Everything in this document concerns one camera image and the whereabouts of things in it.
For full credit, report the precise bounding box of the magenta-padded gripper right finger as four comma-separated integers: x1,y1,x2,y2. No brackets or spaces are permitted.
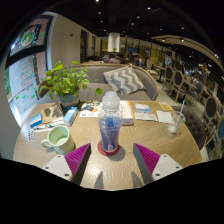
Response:
132,142,184,186

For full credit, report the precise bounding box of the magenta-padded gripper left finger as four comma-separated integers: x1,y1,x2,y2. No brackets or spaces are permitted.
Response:
41,142,93,186

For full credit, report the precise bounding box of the clear blue-label water bottle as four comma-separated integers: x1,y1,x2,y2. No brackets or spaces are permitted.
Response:
97,90,124,154

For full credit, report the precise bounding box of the pale green mug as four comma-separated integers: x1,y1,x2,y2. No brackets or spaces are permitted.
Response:
40,125,76,156

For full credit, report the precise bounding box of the flat round red coaster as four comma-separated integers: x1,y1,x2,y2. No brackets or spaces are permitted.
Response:
97,139,121,157

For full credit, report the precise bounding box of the clear plastic cup with straw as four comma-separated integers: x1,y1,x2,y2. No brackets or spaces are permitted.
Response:
167,99,187,135

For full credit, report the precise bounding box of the light blue white box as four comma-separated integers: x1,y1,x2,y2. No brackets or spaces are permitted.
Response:
63,106,79,127

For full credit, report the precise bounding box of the white orange box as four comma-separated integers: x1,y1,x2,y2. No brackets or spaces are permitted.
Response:
121,116,135,126

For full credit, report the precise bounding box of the white napkin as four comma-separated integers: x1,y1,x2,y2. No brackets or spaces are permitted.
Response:
155,109,174,125

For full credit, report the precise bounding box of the brown card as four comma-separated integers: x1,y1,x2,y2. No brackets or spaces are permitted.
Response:
39,103,64,124

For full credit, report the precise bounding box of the open white magazine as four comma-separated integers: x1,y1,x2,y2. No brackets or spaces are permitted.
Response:
79,99,135,120

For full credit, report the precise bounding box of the white blue flat packet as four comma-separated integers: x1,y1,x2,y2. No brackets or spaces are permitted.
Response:
134,103,152,114

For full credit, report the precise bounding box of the small blue white box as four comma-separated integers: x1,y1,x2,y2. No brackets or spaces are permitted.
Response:
29,113,44,129

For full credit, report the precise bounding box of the grey tufted armchair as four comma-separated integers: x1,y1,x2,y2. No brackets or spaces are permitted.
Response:
173,105,208,151

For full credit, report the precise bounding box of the yellow card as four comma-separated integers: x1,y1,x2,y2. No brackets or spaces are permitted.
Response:
158,101,174,112

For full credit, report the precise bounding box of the green potted plant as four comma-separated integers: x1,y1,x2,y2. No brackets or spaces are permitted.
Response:
38,60,104,111

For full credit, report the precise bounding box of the group of oval-back chairs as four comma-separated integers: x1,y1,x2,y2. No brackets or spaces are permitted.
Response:
163,64,224,158

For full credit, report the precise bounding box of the grey white chevron pillow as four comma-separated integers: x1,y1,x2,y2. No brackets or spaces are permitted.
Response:
102,65,146,96

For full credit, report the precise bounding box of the grey curved sofa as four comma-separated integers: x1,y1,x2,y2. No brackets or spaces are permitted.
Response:
36,63,160,108

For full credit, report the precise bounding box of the person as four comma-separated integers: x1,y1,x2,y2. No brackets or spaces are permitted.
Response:
174,53,183,68
103,53,123,65
130,52,144,68

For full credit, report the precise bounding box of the group of ceiling lights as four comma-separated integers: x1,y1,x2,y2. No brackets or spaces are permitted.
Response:
94,0,219,59

